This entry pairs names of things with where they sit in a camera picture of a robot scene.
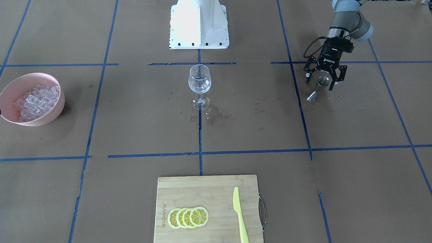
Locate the pink bowl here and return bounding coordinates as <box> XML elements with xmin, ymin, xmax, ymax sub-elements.
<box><xmin>0</xmin><ymin>73</ymin><xmax>65</xmax><ymax>126</ymax></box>

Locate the bamboo cutting board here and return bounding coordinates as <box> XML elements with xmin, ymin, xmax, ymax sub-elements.
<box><xmin>153</xmin><ymin>175</ymin><xmax>264</xmax><ymax>243</ymax></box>

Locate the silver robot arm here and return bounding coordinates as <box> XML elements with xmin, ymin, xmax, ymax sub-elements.
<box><xmin>303</xmin><ymin>0</ymin><xmax>374</xmax><ymax>90</ymax></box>

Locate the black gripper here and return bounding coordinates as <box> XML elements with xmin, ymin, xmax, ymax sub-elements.
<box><xmin>303</xmin><ymin>35</ymin><xmax>354</xmax><ymax>91</ymax></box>

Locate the steel cocktail jigger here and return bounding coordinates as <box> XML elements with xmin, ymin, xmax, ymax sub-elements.
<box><xmin>306</xmin><ymin>76</ymin><xmax>330</xmax><ymax>103</ymax></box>

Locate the yellow plastic knife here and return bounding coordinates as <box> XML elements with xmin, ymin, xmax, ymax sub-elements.
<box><xmin>232</xmin><ymin>186</ymin><xmax>249</xmax><ymax>243</ymax></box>

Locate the clear wine glass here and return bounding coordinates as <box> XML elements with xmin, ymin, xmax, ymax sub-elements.
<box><xmin>188</xmin><ymin>64</ymin><xmax>212</xmax><ymax>110</ymax></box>

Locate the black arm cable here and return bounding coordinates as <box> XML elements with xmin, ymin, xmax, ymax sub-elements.
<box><xmin>303</xmin><ymin>36</ymin><xmax>328</xmax><ymax>60</ymax></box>

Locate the clear ice cubes pile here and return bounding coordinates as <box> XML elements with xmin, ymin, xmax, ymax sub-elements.
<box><xmin>14</xmin><ymin>85</ymin><xmax>60</xmax><ymax>123</ymax></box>

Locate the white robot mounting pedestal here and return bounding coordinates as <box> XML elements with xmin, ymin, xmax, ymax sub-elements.
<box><xmin>169</xmin><ymin>0</ymin><xmax>230</xmax><ymax>50</ymax></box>

